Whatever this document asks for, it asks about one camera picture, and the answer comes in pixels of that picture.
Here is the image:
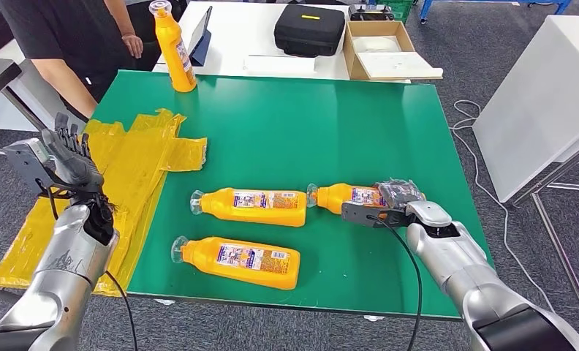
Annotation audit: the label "person's left hand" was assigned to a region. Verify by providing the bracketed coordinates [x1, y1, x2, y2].
[121, 32, 145, 60]

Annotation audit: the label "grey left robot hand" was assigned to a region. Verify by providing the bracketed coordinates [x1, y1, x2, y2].
[41, 113, 105, 195]

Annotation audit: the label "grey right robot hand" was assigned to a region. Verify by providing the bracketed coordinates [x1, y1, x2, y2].
[374, 178, 426, 210]

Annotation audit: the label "orange detergent bottle clear cap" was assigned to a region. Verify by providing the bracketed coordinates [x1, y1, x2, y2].
[306, 182, 426, 216]
[190, 187, 308, 229]
[148, 0, 198, 94]
[170, 235, 301, 291]

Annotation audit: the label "yellow plastic sheet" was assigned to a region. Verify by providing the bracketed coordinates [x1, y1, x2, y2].
[0, 108, 208, 298]

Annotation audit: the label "tablet in dark folio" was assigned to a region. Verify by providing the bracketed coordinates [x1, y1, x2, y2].
[189, 5, 214, 67]

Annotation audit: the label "person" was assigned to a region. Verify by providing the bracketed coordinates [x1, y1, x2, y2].
[0, 0, 189, 122]

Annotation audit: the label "white desk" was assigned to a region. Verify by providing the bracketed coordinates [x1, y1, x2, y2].
[153, 0, 412, 83]

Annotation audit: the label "green table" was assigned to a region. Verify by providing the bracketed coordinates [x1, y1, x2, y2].
[93, 69, 495, 322]

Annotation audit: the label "white flat board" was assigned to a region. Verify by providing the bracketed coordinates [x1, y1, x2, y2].
[356, 50, 444, 81]

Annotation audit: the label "white paper sheet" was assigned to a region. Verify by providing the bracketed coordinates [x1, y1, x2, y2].
[243, 54, 317, 77]

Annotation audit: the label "open cardboard box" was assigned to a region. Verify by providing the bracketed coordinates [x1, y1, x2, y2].
[342, 20, 418, 81]

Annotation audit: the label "white foam pad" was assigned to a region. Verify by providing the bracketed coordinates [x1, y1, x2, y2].
[352, 35, 404, 53]

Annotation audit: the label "white table metal legs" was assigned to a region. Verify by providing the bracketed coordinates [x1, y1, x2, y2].
[473, 14, 579, 335]

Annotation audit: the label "black carrying case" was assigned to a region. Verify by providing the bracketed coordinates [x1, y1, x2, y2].
[273, 4, 347, 58]

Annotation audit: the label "black controller device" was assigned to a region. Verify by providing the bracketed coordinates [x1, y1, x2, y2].
[348, 4, 396, 21]

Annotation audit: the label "green plastic crate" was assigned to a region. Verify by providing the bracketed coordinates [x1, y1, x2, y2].
[366, 0, 415, 23]

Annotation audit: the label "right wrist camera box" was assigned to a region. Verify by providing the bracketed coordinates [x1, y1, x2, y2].
[340, 200, 417, 230]

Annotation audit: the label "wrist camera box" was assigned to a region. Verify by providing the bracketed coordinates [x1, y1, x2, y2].
[2, 137, 72, 200]
[340, 200, 417, 230]

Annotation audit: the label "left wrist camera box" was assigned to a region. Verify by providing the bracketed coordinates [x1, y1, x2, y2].
[2, 137, 72, 200]

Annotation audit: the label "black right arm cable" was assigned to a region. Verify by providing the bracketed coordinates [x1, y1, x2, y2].
[366, 214, 423, 351]

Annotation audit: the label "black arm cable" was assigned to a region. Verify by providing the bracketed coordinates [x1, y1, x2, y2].
[35, 179, 140, 351]
[366, 214, 423, 351]

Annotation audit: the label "white floor cable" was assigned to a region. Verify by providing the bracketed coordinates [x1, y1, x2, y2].
[450, 99, 557, 301]

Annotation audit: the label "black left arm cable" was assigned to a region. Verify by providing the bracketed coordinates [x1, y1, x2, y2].
[35, 179, 140, 351]

